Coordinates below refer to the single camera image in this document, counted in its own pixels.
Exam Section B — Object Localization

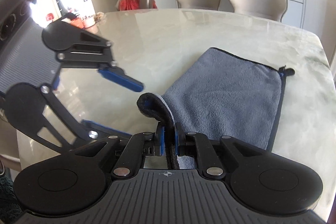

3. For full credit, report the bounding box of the blue grey microfibre towel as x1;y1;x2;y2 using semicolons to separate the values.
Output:
137;48;295;169

